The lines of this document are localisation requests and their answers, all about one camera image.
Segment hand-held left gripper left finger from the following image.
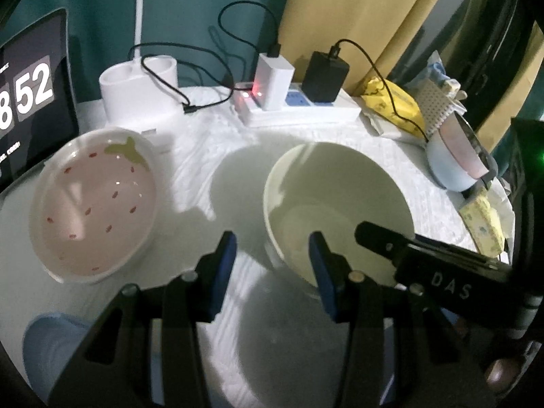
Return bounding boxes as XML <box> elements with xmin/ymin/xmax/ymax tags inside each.
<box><xmin>45</xmin><ymin>231</ymin><xmax>238</xmax><ymax>408</ymax></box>

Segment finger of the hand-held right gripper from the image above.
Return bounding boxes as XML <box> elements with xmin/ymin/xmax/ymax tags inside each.
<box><xmin>354</xmin><ymin>221</ymin><xmax>415</xmax><ymax>267</ymax></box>

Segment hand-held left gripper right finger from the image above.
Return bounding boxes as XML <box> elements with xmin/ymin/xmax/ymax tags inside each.
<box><xmin>309</xmin><ymin>231</ymin><xmax>498</xmax><ymax>408</ymax></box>

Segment cream bowl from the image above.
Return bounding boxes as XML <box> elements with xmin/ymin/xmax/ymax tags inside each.
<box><xmin>262</xmin><ymin>141</ymin><xmax>415</xmax><ymax>300</ymax></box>

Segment pink strawberry bowl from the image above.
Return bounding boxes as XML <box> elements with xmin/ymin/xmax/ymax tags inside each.
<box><xmin>29</xmin><ymin>126</ymin><xmax>159</xmax><ymax>285</ymax></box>

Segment blue plate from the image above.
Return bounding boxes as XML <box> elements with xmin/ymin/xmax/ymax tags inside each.
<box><xmin>23</xmin><ymin>312</ymin><xmax>92</xmax><ymax>404</ymax></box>

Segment person's right hand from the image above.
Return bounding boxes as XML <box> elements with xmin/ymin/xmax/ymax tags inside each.
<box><xmin>484</xmin><ymin>358</ymin><xmax>533</xmax><ymax>399</ymax></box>

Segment yellow tissue pack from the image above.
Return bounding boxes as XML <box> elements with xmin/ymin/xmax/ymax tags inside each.
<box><xmin>459</xmin><ymin>178</ymin><xmax>516</xmax><ymax>258</ymax></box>

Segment small light blue bowl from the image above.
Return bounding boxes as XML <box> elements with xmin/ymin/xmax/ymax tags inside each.
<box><xmin>426</xmin><ymin>134</ymin><xmax>481</xmax><ymax>192</ymax></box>

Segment white flat packet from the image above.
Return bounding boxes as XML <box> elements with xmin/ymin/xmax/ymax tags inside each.
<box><xmin>366</xmin><ymin>113</ymin><xmax>423</xmax><ymax>142</ymax></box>

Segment yellow wipes packet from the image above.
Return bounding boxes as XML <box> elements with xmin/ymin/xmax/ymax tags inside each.
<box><xmin>361</xmin><ymin>75</ymin><xmax>426</xmax><ymax>134</ymax></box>

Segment white plastic basket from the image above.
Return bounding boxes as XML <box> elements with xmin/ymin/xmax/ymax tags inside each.
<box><xmin>419</xmin><ymin>81</ymin><xmax>462</xmax><ymax>137</ymax></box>

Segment white power strip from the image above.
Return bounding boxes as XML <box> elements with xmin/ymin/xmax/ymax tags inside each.
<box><xmin>231</xmin><ymin>81</ymin><xmax>363</xmax><ymax>128</ymax></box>

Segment black charger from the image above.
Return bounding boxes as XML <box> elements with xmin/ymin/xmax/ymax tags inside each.
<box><xmin>301</xmin><ymin>51</ymin><xmax>350</xmax><ymax>103</ymax></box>

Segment blue white snack packet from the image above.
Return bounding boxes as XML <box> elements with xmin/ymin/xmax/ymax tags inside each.
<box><xmin>425</xmin><ymin>51</ymin><xmax>460</xmax><ymax>91</ymax></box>

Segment white charger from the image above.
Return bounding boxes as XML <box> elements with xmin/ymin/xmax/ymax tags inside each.
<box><xmin>254</xmin><ymin>53</ymin><xmax>295</xmax><ymax>110</ymax></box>

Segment white desk lamp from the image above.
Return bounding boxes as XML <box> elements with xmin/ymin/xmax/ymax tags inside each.
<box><xmin>99</xmin><ymin>0</ymin><xmax>183</xmax><ymax>154</ymax></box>

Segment yellow curtain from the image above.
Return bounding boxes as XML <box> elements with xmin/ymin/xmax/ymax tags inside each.
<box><xmin>278</xmin><ymin>0</ymin><xmax>468</xmax><ymax>94</ymax></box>

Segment tablet with clock display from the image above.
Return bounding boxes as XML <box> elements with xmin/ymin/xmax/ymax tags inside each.
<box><xmin>0</xmin><ymin>7</ymin><xmax>81</xmax><ymax>193</ymax></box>

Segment teal curtain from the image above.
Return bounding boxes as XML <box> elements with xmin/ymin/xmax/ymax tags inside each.
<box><xmin>0</xmin><ymin>0</ymin><xmax>298</xmax><ymax>103</ymax></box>

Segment black black-charger cable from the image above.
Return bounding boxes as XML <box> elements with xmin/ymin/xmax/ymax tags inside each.
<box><xmin>329</xmin><ymin>38</ymin><xmax>430</xmax><ymax>142</ymax></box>

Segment black lamp cable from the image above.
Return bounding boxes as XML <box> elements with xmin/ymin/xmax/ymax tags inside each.
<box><xmin>129</xmin><ymin>42</ymin><xmax>248</xmax><ymax>116</ymax></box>

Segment black white-charger cable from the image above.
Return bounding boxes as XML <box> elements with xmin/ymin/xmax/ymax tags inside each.
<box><xmin>218</xmin><ymin>1</ymin><xmax>282</xmax><ymax>58</ymax></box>

